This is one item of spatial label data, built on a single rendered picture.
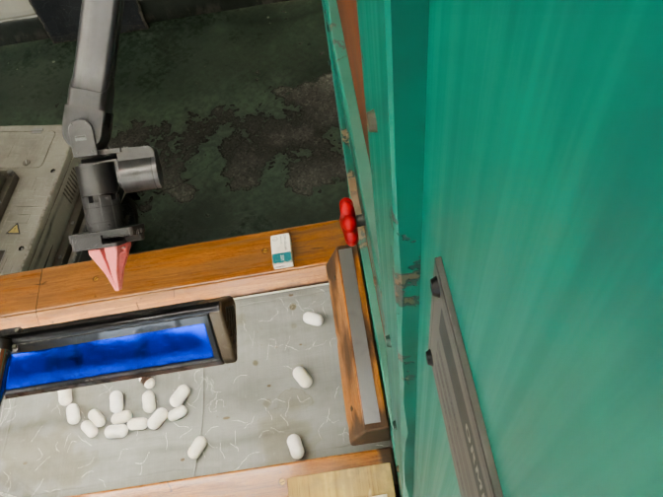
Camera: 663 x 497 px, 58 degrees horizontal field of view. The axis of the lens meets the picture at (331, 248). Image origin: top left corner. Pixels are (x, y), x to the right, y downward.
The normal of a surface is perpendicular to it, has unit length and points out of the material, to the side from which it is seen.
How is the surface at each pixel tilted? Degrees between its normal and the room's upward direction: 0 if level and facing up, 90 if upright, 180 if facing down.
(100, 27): 45
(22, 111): 0
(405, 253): 90
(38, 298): 0
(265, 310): 0
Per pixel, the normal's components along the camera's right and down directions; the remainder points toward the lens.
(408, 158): 0.12, 0.84
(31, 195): -0.11, -0.53
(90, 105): 0.18, 0.17
